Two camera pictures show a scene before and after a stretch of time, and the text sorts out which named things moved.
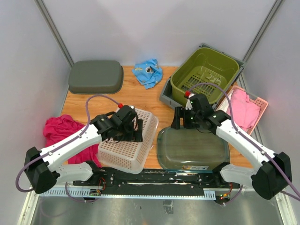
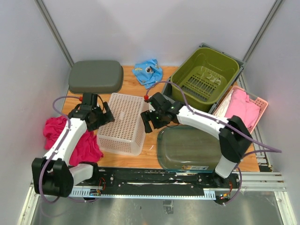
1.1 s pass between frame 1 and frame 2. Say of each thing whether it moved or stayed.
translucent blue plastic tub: stayed
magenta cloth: stayed
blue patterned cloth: stayed
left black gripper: moved
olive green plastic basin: stayed
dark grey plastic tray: stayed
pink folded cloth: stayed
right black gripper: moved
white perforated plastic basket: moved
